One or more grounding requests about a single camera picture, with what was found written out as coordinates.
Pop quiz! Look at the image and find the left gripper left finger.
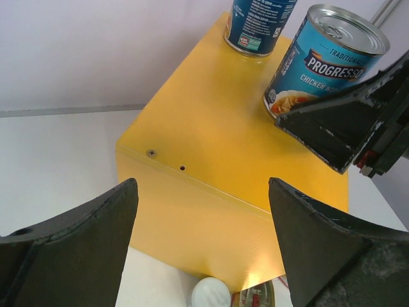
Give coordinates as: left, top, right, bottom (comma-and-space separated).
1, 178, 138, 306

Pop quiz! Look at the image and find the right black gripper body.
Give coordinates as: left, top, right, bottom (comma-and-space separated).
353, 52, 408, 178

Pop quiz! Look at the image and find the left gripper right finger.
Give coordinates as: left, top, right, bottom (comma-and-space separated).
268, 178, 408, 306

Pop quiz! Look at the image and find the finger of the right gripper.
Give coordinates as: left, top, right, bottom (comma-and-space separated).
276, 71, 387, 174

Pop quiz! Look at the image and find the light blue Progresso soup can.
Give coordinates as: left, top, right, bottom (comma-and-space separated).
263, 4, 390, 117

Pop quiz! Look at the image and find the dark blue soup can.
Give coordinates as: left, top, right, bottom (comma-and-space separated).
224, 0, 297, 58

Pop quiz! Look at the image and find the left gold oval fish tin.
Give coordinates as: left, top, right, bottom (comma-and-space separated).
231, 281, 275, 307

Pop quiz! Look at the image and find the small green can white lid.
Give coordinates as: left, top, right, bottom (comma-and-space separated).
187, 277, 231, 307

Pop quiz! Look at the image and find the yellow two-shelf cabinet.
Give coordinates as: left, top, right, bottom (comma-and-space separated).
116, 13, 348, 292

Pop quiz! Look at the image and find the right aluminium corner post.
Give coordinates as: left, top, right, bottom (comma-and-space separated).
370, 0, 404, 28

